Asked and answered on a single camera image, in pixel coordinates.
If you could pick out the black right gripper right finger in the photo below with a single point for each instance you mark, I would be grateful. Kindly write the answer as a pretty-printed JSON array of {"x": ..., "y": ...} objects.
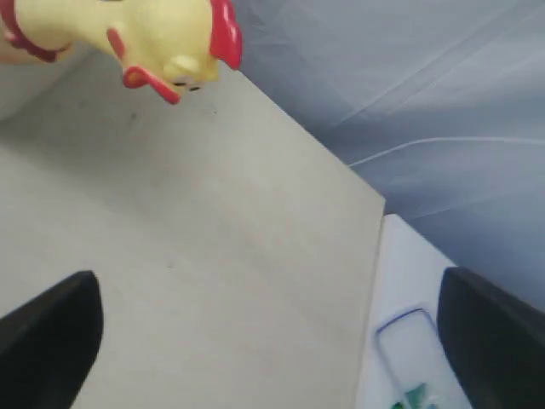
[{"x": 493, "y": 341}]

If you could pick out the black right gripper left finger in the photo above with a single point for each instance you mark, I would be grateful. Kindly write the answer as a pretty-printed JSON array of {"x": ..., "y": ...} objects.
[{"x": 50, "y": 343}]

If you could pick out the yellow rubber chicken with head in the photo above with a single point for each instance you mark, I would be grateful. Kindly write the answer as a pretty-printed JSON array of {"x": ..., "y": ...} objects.
[{"x": 172, "y": 46}]

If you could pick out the white sheet with blue outline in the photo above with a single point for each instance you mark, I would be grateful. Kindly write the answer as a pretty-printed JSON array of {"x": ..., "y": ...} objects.
[{"x": 404, "y": 363}]

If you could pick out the blue backdrop curtain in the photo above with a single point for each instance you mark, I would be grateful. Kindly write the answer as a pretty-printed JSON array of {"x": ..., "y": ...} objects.
[{"x": 438, "y": 105}]

